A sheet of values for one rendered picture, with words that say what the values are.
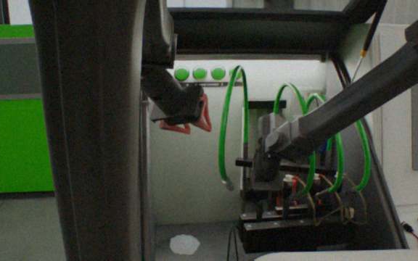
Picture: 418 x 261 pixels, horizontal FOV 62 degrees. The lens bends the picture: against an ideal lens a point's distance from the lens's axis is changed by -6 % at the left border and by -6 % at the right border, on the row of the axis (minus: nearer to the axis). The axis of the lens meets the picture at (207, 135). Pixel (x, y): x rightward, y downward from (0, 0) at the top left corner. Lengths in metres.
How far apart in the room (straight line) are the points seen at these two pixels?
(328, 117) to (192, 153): 0.67
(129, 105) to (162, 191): 1.15
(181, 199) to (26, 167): 2.53
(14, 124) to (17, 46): 0.69
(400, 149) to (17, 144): 3.16
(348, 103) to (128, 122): 0.54
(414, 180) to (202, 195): 0.71
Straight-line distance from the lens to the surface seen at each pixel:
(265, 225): 1.08
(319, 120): 0.73
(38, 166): 3.67
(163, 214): 1.37
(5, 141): 3.69
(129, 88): 0.18
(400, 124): 1.23
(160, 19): 0.42
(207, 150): 1.29
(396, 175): 1.23
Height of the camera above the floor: 1.51
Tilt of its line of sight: 16 degrees down
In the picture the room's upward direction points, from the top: straight up
